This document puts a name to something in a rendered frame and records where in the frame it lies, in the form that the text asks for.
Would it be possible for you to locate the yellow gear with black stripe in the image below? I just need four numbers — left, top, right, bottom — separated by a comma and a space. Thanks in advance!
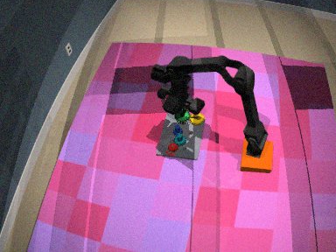
190, 113, 204, 125

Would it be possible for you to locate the green gear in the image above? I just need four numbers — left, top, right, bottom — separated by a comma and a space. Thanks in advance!
175, 109, 190, 122

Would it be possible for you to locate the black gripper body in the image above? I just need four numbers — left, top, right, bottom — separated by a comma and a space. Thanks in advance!
157, 84, 205, 115

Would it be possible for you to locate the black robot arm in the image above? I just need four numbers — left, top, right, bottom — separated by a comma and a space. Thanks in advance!
150, 55, 269, 158

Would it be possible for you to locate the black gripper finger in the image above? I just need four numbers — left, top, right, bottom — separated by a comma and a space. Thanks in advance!
182, 105, 189, 114

